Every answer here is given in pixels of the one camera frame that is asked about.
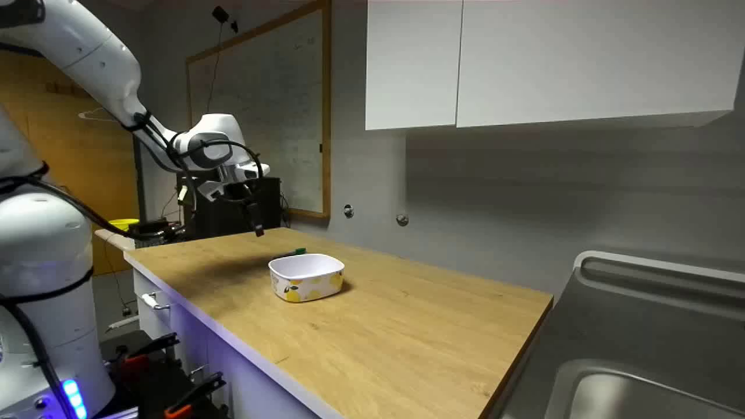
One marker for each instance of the black box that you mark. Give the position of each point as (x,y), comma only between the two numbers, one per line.
(272,202)

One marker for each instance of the orange wooden door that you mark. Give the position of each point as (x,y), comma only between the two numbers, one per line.
(71,155)

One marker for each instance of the round wall knob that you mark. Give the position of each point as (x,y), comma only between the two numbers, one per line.
(347,209)
(401,220)

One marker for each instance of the stainless steel sink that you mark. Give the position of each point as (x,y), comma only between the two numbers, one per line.
(644,349)

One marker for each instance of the narrow white cabinet door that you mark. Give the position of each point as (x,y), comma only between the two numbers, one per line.
(410,61)

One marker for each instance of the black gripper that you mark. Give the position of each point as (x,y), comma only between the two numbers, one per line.
(219,189)

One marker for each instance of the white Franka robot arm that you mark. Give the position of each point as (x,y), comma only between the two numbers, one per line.
(54,246)

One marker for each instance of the wood-framed whiteboard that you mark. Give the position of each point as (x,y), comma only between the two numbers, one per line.
(272,108)

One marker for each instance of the black red clamp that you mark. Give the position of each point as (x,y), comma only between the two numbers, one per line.
(194,397)
(148,352)

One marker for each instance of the yellow container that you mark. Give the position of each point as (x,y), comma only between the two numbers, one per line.
(125,223)

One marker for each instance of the white bowl with yellow print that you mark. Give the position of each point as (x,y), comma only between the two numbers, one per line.
(307,278)

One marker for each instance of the wide white cabinet door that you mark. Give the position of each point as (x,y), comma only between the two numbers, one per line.
(596,61)

